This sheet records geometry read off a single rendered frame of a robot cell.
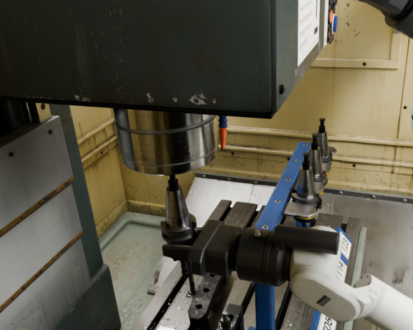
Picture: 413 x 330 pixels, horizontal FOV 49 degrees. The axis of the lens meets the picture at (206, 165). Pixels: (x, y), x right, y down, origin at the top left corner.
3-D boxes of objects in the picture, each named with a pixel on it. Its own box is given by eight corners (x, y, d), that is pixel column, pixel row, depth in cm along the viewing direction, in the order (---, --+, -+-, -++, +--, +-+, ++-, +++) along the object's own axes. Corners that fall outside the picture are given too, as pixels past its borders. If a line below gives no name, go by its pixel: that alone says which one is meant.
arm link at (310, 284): (293, 252, 77) (362, 294, 77) (280, 291, 71) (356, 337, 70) (313, 230, 73) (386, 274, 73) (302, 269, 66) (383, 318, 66)
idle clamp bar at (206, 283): (231, 271, 133) (230, 253, 130) (205, 339, 111) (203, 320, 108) (215, 269, 134) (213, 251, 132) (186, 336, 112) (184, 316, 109)
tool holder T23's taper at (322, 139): (312, 150, 127) (313, 128, 124) (328, 150, 126) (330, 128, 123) (313, 158, 123) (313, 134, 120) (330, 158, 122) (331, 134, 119)
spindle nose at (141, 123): (157, 131, 84) (149, 66, 78) (236, 141, 77) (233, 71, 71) (101, 167, 71) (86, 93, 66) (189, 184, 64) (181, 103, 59)
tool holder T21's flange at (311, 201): (296, 194, 111) (296, 184, 110) (321, 198, 109) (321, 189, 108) (288, 206, 106) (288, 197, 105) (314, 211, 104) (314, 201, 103)
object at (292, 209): (318, 207, 104) (318, 204, 103) (314, 220, 99) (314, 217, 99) (287, 203, 106) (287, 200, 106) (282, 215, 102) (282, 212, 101)
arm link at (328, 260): (277, 251, 83) (341, 262, 79) (261, 295, 75) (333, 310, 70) (274, 201, 77) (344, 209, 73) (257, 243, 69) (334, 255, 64)
